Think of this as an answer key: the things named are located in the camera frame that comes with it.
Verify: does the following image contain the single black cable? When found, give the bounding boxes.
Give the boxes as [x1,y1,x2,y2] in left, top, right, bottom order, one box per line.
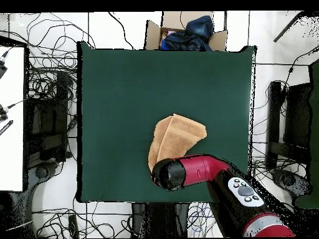
[108,11,135,49]

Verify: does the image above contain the dark chair base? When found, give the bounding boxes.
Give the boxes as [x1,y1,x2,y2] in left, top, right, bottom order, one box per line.
[271,169,311,197]

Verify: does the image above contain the black camera device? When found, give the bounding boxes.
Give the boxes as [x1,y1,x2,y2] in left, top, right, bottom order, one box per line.
[0,104,9,122]
[0,50,9,79]

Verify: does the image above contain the white desk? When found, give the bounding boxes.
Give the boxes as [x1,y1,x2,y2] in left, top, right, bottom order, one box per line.
[0,45,26,192]

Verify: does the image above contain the grey chair base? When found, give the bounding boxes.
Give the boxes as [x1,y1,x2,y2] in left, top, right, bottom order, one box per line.
[27,160,60,195]

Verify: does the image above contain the black flat strip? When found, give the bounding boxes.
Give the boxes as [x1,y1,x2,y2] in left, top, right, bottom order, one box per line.
[0,119,14,136]

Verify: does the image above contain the black rod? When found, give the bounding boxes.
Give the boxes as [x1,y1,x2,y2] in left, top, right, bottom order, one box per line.
[273,11,306,43]

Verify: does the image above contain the tan terry towel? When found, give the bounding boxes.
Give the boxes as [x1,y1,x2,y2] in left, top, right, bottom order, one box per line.
[147,113,208,172]

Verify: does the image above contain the black metal frame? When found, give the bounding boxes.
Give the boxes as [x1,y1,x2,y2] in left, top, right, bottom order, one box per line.
[265,80,312,170]
[24,70,73,162]

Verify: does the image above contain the green covered table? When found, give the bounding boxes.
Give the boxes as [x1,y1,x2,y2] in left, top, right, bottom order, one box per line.
[293,59,319,210]

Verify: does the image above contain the cardboard box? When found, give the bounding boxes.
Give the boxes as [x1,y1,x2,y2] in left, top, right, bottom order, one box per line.
[144,11,228,52]

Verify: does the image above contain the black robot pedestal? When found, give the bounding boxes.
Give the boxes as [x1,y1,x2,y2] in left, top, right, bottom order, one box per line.
[131,202,190,238]

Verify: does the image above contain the dark green table cloth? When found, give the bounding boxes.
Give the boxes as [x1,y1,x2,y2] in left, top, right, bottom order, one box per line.
[77,40,256,204]

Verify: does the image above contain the blue cable bundle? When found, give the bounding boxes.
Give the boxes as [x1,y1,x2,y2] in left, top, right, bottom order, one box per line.
[186,202,217,232]

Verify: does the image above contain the dark blue clothes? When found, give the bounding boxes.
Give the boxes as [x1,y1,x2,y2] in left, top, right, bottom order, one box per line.
[160,15,215,52]

